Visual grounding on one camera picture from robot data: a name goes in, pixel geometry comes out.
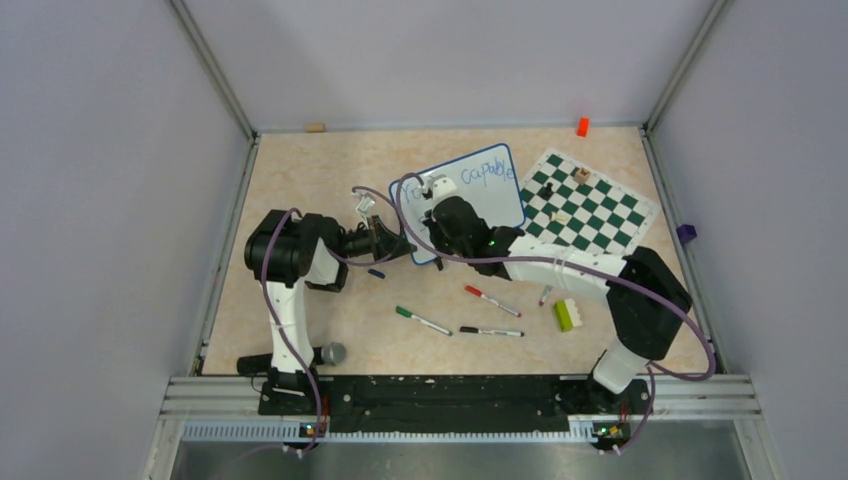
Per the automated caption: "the small wooden block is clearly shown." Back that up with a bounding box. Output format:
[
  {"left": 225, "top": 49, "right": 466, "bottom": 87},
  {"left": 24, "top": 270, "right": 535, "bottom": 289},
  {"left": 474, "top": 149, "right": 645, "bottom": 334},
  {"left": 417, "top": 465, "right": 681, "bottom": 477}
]
[{"left": 305, "top": 123, "right": 326, "bottom": 133}]

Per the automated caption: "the orange red block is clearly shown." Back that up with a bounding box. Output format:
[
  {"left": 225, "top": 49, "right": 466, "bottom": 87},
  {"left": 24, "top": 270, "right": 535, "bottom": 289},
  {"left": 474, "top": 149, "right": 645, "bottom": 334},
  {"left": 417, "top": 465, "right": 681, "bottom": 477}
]
[{"left": 576, "top": 117, "right": 591, "bottom": 138}]

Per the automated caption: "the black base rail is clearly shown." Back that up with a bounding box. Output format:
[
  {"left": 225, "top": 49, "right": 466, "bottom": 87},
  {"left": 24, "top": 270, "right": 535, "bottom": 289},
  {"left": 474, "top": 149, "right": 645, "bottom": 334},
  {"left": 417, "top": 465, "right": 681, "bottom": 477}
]
[{"left": 258, "top": 375, "right": 649, "bottom": 434}]

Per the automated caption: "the small wooden cylinder piece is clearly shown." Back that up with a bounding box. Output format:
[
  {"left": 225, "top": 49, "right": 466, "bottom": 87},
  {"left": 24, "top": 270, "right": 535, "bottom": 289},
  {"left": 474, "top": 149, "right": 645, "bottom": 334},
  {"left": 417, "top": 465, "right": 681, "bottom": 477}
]
[{"left": 574, "top": 168, "right": 591, "bottom": 185}]

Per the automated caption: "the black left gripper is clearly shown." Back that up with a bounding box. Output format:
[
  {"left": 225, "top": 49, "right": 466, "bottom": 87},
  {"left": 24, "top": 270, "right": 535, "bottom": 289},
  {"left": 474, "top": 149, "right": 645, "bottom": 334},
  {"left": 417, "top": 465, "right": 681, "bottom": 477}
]
[{"left": 336, "top": 215, "right": 417, "bottom": 262}]

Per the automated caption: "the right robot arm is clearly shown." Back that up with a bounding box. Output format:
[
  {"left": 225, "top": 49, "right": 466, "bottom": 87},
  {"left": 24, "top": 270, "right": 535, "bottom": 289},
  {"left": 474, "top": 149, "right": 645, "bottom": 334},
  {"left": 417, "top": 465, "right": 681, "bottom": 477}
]
[{"left": 425, "top": 194, "right": 692, "bottom": 412}]

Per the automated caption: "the purple marker pen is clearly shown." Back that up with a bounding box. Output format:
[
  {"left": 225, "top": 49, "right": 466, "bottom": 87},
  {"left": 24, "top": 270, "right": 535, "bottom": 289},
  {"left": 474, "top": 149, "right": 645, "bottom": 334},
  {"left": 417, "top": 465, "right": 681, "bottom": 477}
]
[{"left": 538, "top": 286, "right": 552, "bottom": 306}]

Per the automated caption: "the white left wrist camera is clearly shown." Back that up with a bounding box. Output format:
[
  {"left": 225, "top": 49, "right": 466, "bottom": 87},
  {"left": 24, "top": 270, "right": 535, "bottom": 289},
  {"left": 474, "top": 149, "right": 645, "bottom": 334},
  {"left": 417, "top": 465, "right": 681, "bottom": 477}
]
[{"left": 352, "top": 192, "right": 376, "bottom": 216}]

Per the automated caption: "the green white chessboard mat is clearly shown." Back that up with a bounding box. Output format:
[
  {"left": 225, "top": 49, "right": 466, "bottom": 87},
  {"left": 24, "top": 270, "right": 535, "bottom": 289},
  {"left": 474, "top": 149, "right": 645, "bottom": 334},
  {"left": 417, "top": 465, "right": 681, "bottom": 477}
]
[{"left": 520, "top": 149, "right": 660, "bottom": 255}]

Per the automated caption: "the black marker pen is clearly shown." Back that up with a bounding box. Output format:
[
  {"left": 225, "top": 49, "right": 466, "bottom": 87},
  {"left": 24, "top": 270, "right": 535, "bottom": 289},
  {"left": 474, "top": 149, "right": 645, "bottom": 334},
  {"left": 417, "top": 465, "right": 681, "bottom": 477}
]
[{"left": 459, "top": 326, "right": 525, "bottom": 338}]

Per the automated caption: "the lime green toy brick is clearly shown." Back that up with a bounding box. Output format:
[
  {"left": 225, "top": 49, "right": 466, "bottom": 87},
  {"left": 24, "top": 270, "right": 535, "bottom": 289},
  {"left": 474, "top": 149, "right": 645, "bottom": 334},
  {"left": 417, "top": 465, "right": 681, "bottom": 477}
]
[{"left": 553, "top": 299, "right": 582, "bottom": 333}]

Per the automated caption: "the red marker pen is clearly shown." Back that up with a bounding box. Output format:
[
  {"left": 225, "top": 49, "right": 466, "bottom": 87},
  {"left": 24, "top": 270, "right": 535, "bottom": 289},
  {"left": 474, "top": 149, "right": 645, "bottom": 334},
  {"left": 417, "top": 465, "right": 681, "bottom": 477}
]
[{"left": 464, "top": 285, "right": 522, "bottom": 318}]

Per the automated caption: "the purple block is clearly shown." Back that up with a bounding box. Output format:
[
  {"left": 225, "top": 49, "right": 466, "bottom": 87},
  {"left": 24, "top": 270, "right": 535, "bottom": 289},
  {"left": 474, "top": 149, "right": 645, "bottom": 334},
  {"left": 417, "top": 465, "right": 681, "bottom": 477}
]
[{"left": 676, "top": 224, "right": 698, "bottom": 246}]

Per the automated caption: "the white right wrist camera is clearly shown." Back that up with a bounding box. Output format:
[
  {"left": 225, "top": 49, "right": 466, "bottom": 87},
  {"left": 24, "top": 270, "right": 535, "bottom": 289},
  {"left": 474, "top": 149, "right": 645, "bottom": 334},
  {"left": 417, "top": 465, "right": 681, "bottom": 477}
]
[{"left": 421, "top": 175, "right": 458, "bottom": 205}]

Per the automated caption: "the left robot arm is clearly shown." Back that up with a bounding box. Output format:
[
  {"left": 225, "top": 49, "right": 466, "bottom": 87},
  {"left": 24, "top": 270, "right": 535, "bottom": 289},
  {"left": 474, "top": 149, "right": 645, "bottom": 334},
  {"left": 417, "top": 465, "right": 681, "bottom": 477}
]
[{"left": 236, "top": 210, "right": 417, "bottom": 414}]

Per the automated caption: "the blue framed whiteboard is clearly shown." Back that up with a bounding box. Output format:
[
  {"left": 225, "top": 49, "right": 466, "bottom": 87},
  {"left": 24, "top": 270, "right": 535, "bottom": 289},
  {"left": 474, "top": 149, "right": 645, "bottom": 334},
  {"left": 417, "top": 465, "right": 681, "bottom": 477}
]
[{"left": 389, "top": 143, "right": 526, "bottom": 265}]

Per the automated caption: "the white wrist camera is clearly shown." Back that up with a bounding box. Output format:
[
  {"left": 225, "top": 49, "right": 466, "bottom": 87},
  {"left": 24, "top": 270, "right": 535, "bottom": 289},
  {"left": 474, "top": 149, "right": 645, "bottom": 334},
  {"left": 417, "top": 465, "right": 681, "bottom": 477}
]
[
  {"left": 352, "top": 192, "right": 376, "bottom": 216},
  {"left": 421, "top": 175, "right": 458, "bottom": 205}
]

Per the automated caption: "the green marker pen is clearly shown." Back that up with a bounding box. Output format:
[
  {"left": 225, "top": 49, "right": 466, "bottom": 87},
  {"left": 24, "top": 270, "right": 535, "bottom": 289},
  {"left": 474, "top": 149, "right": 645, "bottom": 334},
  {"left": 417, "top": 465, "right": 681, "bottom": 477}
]
[{"left": 395, "top": 306, "right": 453, "bottom": 336}]

